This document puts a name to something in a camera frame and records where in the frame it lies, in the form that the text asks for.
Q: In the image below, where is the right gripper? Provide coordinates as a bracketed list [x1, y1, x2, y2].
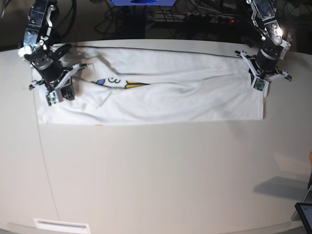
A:
[24, 52, 75, 101]

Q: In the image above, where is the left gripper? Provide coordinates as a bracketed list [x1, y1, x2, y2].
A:
[255, 47, 280, 75]

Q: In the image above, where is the white printed T-shirt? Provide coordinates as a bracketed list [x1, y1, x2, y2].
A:
[37, 47, 266, 125]

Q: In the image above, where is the blue robot base block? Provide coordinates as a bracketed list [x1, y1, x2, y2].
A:
[110, 0, 176, 6]

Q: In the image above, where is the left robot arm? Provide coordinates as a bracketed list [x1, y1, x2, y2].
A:
[246, 0, 292, 75]

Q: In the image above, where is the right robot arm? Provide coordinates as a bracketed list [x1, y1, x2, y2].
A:
[18, 0, 75, 106]

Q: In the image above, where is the power strip with red light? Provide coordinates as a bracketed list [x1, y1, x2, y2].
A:
[148, 11, 237, 25]

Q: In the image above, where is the white paper label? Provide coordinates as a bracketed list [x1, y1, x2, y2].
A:
[34, 218, 91, 234]

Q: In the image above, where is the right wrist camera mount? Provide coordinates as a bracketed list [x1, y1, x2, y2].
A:
[29, 63, 87, 106]

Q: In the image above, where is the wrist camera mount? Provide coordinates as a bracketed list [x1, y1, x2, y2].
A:
[235, 51, 292, 93]
[29, 63, 87, 106]

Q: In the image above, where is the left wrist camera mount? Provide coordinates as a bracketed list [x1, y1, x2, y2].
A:
[235, 51, 292, 93]

